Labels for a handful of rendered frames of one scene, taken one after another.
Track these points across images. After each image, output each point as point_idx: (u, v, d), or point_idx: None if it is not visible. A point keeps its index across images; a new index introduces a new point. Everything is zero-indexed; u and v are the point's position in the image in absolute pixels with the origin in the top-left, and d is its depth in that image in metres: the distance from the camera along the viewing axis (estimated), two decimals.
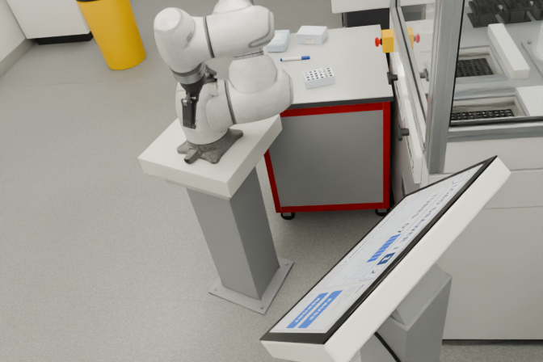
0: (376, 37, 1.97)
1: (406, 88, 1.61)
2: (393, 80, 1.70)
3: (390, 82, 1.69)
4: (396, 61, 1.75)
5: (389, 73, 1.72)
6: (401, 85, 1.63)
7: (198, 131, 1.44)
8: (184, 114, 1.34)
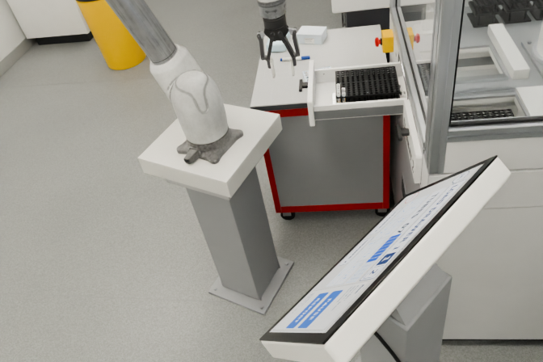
0: (376, 37, 1.97)
1: (312, 95, 1.67)
2: (305, 87, 1.76)
3: (300, 89, 1.74)
4: (309, 68, 1.81)
5: (300, 81, 1.78)
6: (309, 92, 1.68)
7: (272, 74, 1.71)
8: (260, 45, 1.65)
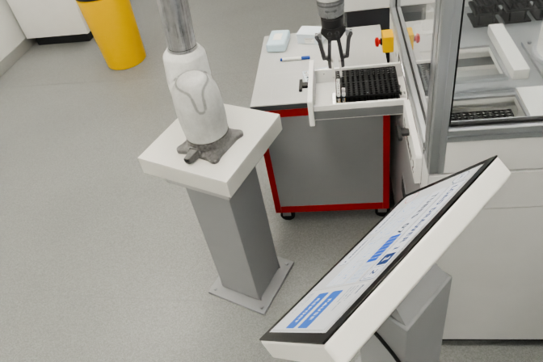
0: (376, 37, 1.97)
1: (312, 95, 1.67)
2: (305, 87, 1.76)
3: (300, 89, 1.74)
4: (309, 68, 1.81)
5: (300, 81, 1.78)
6: (309, 92, 1.68)
7: (332, 74, 1.73)
8: (319, 46, 1.67)
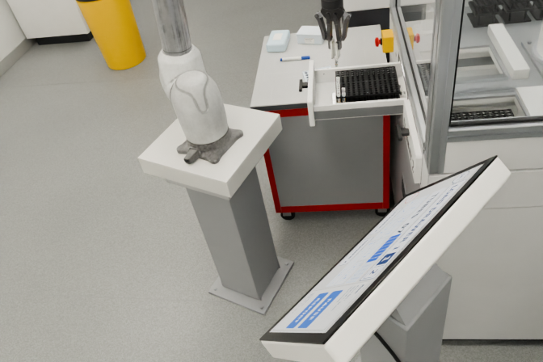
0: (376, 37, 1.97)
1: (312, 95, 1.67)
2: (305, 87, 1.76)
3: (300, 89, 1.74)
4: (309, 68, 1.81)
5: (300, 81, 1.78)
6: (309, 92, 1.68)
7: (331, 56, 1.75)
8: (321, 25, 1.70)
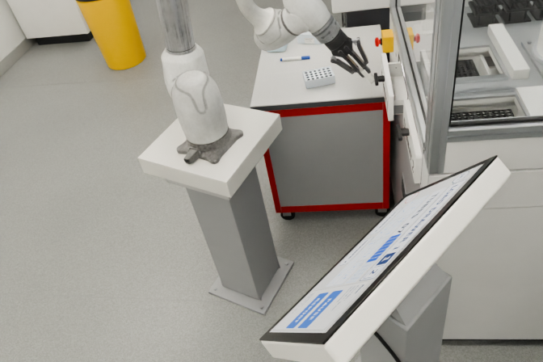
0: (376, 37, 1.97)
1: (393, 89, 1.62)
2: (380, 81, 1.71)
3: (377, 82, 1.69)
4: (383, 61, 1.76)
5: (376, 74, 1.73)
6: (388, 86, 1.64)
7: (369, 81, 1.72)
8: (342, 65, 1.70)
